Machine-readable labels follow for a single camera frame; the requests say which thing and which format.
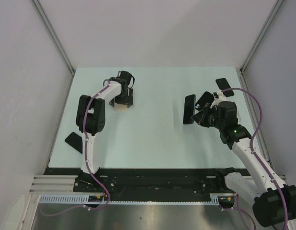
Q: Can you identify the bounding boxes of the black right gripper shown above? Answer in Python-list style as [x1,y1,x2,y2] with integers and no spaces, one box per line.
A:
[191,103,224,130]

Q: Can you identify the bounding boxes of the beige ring phone case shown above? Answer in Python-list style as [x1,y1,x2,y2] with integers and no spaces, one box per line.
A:
[114,103,128,112]

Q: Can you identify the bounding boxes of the black phone case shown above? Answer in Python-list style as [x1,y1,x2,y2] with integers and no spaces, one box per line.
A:
[195,92,214,111]

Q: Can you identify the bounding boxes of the black smartphone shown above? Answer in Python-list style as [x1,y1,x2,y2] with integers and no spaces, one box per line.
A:
[183,94,195,125]

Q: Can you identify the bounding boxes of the black phone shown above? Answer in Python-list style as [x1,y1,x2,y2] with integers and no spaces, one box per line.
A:
[65,132,82,154]
[216,78,235,97]

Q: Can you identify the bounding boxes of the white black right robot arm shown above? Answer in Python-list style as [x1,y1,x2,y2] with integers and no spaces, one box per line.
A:
[191,101,296,227]

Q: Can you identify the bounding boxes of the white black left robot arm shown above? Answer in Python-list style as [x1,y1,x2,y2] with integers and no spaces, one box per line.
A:
[76,71,135,192]

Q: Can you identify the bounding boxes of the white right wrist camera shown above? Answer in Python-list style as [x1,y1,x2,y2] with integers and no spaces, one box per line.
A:
[212,90,226,100]

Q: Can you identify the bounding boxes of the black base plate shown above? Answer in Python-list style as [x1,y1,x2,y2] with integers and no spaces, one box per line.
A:
[43,167,275,202]

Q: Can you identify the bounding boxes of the grey slotted cable duct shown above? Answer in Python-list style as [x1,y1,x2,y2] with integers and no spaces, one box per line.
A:
[39,193,236,206]

